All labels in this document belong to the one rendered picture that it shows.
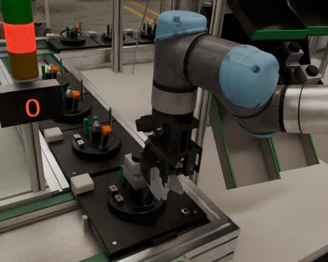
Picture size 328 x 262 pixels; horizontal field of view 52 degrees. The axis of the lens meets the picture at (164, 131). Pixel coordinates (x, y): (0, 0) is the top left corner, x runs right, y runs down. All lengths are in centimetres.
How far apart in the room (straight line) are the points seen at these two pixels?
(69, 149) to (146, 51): 117
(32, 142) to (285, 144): 65
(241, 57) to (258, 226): 61
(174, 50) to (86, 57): 143
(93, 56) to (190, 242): 136
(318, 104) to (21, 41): 50
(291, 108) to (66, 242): 54
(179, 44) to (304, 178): 82
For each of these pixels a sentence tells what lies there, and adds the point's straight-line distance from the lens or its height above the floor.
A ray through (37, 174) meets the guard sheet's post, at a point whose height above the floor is 100.
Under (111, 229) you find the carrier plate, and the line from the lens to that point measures 74.
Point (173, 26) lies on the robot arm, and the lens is 49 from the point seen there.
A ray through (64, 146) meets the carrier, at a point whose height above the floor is 97.
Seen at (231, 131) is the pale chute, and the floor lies 109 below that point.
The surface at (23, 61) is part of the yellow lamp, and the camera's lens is 67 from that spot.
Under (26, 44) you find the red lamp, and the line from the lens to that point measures 66.
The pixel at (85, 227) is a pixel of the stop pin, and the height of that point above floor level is 94.
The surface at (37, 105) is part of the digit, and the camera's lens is 71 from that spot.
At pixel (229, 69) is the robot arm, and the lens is 43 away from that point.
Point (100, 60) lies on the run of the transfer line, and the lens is 193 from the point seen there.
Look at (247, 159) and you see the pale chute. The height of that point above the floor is 104.
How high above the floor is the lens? 151
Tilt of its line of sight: 30 degrees down
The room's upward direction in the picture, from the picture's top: 5 degrees clockwise
